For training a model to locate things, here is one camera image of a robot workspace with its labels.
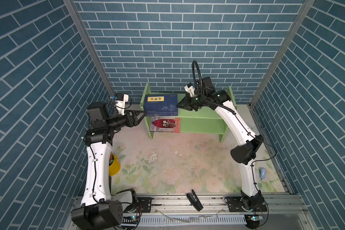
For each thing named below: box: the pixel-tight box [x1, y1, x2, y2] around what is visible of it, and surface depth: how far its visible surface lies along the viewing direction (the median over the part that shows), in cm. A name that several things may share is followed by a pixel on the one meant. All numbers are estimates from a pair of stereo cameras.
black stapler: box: [186, 189, 204, 212], surface depth 75 cm
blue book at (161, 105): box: [143, 93, 179, 117], surface depth 79 cm
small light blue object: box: [259, 167, 267, 180], surface depth 84 cm
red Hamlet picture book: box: [149, 116, 181, 133], surface depth 93 cm
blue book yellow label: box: [145, 112, 179, 117], surface depth 77 cm
